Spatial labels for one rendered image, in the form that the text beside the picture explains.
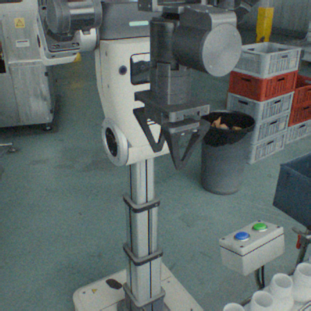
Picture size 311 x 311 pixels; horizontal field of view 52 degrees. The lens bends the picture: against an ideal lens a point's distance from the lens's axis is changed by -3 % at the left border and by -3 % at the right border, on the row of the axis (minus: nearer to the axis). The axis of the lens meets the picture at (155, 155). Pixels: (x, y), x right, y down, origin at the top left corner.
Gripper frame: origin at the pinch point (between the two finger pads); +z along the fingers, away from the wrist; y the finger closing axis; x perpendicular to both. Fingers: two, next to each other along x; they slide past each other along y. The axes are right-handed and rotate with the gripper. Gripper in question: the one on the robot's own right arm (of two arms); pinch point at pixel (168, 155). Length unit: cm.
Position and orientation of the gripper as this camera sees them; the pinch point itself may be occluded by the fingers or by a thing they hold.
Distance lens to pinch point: 50.2
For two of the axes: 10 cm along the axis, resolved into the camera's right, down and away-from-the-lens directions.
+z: -0.1, 8.8, 4.7
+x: 8.5, -2.4, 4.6
